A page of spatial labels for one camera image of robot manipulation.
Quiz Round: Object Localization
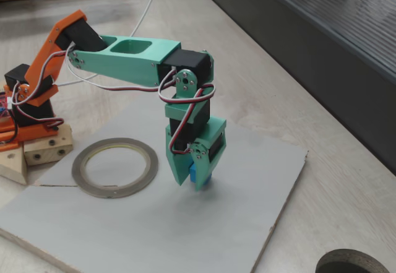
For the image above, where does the blue cube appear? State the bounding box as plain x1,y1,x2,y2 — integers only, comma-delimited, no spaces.
189,161,213,186

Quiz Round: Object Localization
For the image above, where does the white laminated board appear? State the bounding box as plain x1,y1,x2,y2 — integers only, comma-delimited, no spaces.
0,98,309,273

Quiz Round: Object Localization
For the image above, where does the ribbed glass desk partition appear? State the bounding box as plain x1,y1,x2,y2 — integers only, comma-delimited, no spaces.
187,0,396,176

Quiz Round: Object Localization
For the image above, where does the wooden base block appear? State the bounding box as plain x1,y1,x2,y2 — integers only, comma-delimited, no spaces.
23,123,74,166

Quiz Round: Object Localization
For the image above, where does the wooden base plank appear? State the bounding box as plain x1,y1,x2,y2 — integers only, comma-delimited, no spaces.
0,145,28,186

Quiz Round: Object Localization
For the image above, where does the red controller board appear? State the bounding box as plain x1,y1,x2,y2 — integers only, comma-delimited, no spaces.
0,84,13,122

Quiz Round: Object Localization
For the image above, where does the grey ring of tape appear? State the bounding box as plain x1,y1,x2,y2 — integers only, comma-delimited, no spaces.
71,137,160,199

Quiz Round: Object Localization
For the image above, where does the orange controller board mount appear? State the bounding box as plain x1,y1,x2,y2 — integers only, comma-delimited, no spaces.
0,119,20,152

